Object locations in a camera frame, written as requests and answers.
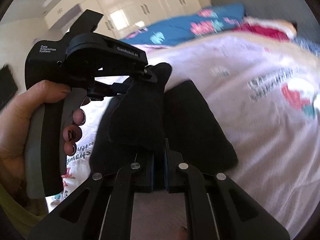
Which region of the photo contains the black garment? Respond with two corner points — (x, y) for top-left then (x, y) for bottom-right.
(89, 63), (238, 174)

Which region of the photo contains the blue floral quilt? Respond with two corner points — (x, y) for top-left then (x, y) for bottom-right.
(121, 3), (245, 46)

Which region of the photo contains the person's left hand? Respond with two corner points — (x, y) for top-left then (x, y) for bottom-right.
(1, 80), (71, 197)

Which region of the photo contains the lilac strawberry print sheet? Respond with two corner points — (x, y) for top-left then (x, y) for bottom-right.
(59, 33), (319, 239)

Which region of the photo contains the cream glossy wardrobe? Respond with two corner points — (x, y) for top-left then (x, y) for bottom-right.
(44, 0), (201, 38)

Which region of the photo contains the black wall television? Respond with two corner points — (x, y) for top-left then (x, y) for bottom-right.
(0, 64), (18, 110)

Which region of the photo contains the red floral pillow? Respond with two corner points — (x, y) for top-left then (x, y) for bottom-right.
(234, 16), (297, 41)

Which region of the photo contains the grey padded headboard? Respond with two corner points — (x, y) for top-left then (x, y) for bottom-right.
(210, 0), (319, 43)

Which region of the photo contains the blue patterned pillow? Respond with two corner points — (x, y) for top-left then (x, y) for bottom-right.
(292, 36), (320, 58)

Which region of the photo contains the person's right hand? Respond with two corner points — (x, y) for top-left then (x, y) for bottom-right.
(175, 226), (188, 240)

